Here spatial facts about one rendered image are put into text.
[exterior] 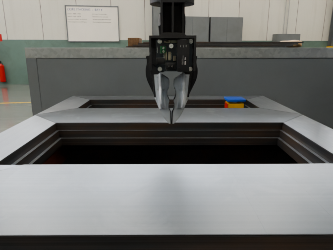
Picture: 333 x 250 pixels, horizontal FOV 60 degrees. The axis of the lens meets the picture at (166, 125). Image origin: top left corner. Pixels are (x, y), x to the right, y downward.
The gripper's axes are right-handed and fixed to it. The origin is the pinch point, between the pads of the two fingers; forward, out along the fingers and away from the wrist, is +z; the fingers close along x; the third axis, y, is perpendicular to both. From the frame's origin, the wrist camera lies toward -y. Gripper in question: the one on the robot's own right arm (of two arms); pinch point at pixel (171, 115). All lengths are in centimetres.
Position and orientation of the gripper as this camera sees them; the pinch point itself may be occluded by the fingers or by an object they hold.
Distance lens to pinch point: 53.1
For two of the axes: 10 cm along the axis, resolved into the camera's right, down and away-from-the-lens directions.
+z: 0.0, 9.7, 2.6
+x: 10.0, 0.0, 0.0
